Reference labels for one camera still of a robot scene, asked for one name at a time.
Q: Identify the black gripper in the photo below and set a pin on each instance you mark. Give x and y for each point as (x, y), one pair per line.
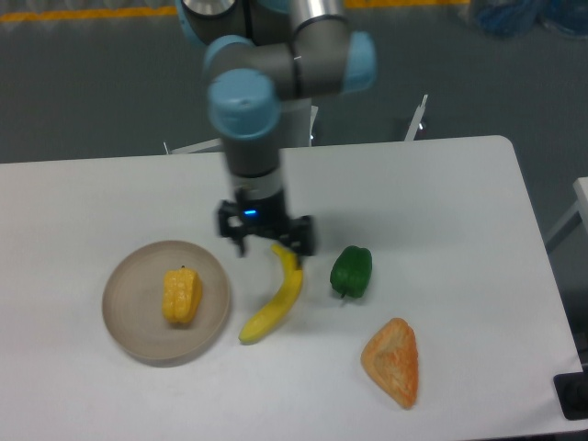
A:
(268, 218)

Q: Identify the yellow bell pepper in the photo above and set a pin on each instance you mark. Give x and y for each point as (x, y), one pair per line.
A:
(182, 294)

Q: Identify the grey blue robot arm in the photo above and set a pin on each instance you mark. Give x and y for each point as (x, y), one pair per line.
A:
(265, 61)

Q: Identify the green bell pepper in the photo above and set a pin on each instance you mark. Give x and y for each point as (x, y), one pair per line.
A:
(351, 272)

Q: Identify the beige round plate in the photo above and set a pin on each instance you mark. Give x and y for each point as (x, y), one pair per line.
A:
(132, 300)

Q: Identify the yellow banana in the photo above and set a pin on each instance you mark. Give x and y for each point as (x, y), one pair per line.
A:
(272, 313)

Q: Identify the orange bread wedge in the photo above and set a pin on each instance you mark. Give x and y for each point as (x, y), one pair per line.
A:
(390, 359)

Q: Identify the blue plastic bag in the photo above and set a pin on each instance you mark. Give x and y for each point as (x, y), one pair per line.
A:
(507, 19)

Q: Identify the white table at right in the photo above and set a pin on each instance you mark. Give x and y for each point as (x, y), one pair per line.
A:
(571, 219)

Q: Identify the black device at table edge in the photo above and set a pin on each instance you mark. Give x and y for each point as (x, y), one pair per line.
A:
(571, 390)

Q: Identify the white metal frame leg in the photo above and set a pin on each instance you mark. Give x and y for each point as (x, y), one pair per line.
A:
(414, 128)

